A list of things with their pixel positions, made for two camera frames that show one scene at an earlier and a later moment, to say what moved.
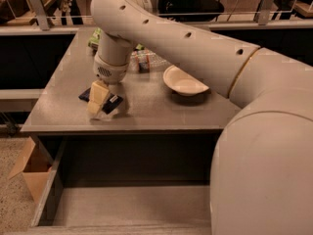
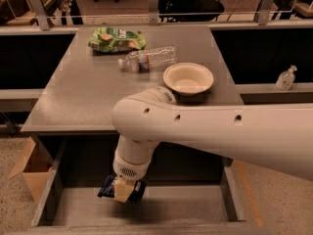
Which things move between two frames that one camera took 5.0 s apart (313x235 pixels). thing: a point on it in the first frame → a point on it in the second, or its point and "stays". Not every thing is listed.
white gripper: (110, 71) → (130, 170)
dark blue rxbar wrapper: (111, 103) → (109, 185)
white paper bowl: (182, 81) stays
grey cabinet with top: (162, 134) stays
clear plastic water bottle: (145, 61) stays
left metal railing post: (39, 9) stays
